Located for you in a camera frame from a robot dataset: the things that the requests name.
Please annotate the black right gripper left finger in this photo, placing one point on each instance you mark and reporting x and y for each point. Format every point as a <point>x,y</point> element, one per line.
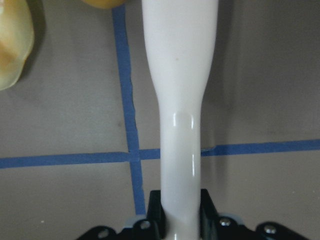
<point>153,227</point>

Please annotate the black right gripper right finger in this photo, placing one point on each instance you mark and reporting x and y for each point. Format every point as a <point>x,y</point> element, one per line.
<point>215,226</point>

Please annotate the brown potato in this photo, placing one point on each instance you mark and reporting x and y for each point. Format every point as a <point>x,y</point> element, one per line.
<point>104,4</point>

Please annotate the croissant bread piece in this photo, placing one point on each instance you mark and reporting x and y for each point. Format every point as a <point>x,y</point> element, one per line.
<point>16,40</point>

